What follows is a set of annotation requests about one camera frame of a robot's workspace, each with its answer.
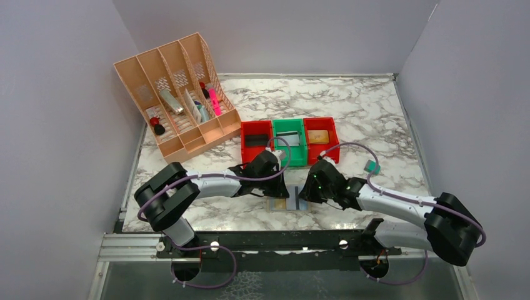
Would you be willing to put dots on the right red bin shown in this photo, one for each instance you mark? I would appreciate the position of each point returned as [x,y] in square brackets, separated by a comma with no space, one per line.
[316,123]

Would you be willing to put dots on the teal eraser block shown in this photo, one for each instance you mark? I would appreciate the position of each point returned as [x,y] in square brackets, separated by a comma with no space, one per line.
[372,167]

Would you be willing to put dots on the grey card in bin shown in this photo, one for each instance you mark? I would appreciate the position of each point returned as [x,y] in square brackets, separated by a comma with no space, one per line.
[291,138]

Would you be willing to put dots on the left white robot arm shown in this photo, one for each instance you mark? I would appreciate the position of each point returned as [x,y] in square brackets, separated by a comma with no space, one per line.
[167,195]

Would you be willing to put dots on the gold card in bin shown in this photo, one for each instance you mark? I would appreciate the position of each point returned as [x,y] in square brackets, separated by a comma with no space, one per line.
[318,136]

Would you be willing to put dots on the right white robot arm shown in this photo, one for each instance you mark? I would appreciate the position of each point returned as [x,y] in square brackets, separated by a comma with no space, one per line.
[440,224]

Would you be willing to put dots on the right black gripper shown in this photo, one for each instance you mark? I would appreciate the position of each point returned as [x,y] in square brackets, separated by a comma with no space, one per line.
[312,190]

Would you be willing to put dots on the red and black stamp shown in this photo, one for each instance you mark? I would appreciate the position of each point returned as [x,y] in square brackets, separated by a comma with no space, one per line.
[156,125]

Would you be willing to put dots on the peach desk file organizer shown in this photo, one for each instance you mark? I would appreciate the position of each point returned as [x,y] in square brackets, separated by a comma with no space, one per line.
[186,68]

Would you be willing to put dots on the black mounting rail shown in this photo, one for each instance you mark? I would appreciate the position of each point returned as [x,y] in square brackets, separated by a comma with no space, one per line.
[269,251]

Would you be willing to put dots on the pink highlighter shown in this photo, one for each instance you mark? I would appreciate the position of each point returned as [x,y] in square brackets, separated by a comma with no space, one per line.
[214,101]

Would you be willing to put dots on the green bin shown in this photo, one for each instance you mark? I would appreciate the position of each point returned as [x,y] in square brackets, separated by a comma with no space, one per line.
[298,154]

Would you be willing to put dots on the gold credit card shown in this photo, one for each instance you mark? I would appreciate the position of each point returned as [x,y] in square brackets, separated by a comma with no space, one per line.
[279,205]

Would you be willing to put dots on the left red bin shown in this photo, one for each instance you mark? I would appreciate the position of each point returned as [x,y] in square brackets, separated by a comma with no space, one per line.
[254,127]

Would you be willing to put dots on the black card in bin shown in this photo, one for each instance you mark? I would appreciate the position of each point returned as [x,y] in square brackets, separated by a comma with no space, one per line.
[255,140]

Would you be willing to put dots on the beige card holder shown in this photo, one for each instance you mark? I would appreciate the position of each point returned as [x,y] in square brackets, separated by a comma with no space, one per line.
[268,204]

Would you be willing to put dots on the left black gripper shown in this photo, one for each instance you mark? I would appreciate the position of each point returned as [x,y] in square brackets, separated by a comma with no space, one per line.
[277,187]

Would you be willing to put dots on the grey striped credit card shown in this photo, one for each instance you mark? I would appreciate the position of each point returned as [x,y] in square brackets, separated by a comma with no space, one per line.
[294,202]

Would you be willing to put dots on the red bin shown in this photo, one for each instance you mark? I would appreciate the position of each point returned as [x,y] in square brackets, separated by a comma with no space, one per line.
[254,127]
[316,123]

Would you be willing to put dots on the silver stapler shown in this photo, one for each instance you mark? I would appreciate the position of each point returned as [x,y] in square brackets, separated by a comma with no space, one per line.
[171,101]

